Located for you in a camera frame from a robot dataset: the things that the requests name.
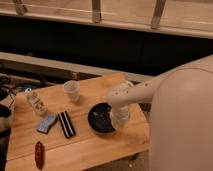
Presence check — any black ceramic bowl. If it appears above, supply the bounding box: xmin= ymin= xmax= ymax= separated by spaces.
xmin=88 ymin=103 xmax=115 ymax=134

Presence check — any clear plastic cup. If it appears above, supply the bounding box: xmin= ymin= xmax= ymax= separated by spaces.
xmin=63 ymin=80 xmax=79 ymax=102

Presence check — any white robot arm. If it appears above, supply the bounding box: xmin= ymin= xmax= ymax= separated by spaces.
xmin=106 ymin=55 xmax=213 ymax=171

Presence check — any wooden table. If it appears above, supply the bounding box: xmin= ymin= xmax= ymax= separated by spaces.
xmin=6 ymin=73 xmax=149 ymax=171

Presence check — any red oblong object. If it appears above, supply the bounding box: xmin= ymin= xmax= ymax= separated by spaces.
xmin=35 ymin=141 xmax=44 ymax=169

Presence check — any black white striped block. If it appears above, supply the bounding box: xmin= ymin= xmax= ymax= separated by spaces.
xmin=57 ymin=111 xmax=76 ymax=139

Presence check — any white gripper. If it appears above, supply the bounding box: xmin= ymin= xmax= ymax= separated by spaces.
xmin=110 ymin=105 xmax=130 ymax=130

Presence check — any blue sponge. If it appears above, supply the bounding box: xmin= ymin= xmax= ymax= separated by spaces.
xmin=36 ymin=115 xmax=57 ymax=134

